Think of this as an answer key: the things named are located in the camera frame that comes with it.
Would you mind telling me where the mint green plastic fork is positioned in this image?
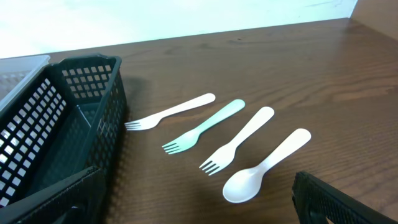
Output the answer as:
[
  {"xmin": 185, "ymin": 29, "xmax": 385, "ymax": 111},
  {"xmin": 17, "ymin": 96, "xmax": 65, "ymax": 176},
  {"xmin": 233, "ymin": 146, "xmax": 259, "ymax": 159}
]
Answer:
[{"xmin": 162, "ymin": 99, "xmax": 246, "ymax": 154}]

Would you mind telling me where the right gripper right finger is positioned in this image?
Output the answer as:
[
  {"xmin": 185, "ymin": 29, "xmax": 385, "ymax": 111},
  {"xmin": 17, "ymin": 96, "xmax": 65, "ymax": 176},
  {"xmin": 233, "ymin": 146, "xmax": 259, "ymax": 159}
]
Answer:
[{"xmin": 292, "ymin": 171, "xmax": 397, "ymax": 224}]

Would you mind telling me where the black plastic basket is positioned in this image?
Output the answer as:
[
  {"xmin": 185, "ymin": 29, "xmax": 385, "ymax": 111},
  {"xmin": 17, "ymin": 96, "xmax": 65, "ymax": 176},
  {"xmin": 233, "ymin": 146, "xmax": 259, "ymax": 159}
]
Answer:
[{"xmin": 1, "ymin": 54, "xmax": 126, "ymax": 222}]

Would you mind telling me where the white plastic fork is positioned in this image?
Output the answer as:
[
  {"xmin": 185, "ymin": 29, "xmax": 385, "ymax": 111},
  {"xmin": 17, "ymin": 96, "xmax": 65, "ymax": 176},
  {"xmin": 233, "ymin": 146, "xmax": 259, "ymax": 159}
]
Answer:
[
  {"xmin": 199, "ymin": 106, "xmax": 275, "ymax": 175},
  {"xmin": 124, "ymin": 93, "xmax": 216, "ymax": 131}
]

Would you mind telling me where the short white plastic spoon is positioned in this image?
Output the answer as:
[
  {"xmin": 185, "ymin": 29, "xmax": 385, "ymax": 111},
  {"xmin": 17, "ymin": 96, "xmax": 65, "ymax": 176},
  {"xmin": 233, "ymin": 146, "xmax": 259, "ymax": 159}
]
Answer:
[{"xmin": 222, "ymin": 128, "xmax": 312, "ymax": 203}]

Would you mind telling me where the clear plastic basket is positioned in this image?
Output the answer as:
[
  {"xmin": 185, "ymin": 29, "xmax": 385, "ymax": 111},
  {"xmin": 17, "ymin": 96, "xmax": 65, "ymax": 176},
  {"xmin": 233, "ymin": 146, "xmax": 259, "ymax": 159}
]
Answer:
[{"xmin": 1, "ymin": 55, "xmax": 50, "ymax": 110}]

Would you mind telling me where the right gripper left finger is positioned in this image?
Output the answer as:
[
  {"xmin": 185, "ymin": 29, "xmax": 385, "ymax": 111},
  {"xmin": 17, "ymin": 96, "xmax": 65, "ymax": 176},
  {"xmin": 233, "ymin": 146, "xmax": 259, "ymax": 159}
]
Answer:
[{"xmin": 1, "ymin": 166, "xmax": 106, "ymax": 223}]

